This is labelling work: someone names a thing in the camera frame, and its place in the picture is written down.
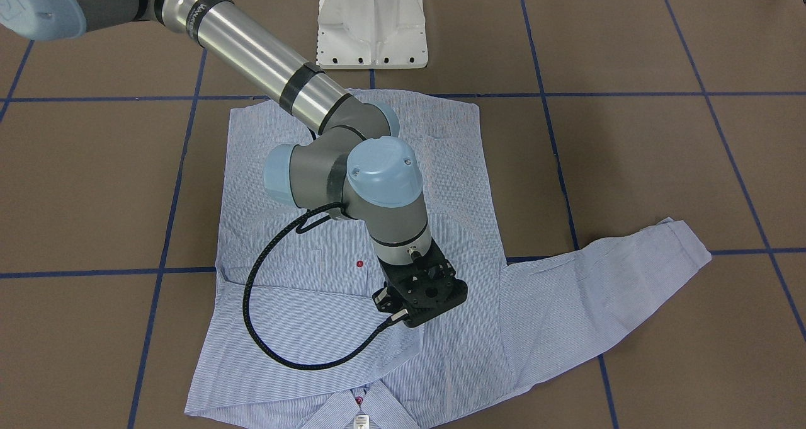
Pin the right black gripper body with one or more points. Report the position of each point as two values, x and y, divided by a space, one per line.
382 299

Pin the light blue striped shirt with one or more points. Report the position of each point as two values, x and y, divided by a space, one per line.
521 324

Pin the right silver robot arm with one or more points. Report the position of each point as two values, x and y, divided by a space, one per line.
358 167

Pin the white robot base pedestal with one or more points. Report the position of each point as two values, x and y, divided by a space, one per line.
371 34

